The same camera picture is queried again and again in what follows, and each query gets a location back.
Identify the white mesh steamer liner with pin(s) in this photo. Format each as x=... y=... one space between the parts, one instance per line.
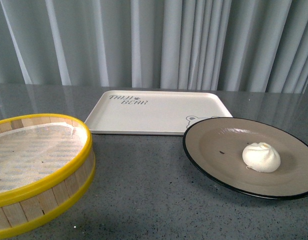
x=32 y=153

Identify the grey pleated curtain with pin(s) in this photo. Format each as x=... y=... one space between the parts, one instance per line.
x=228 y=45

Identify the yellow rimmed bamboo steamer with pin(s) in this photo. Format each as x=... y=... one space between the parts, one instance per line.
x=31 y=206

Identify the white steamed bun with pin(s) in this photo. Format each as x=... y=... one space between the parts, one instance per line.
x=261 y=157

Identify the grey plate with black rim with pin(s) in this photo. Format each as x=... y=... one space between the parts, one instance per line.
x=215 y=147

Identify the white bear print tray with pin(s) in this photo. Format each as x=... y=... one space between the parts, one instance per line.
x=137 y=112

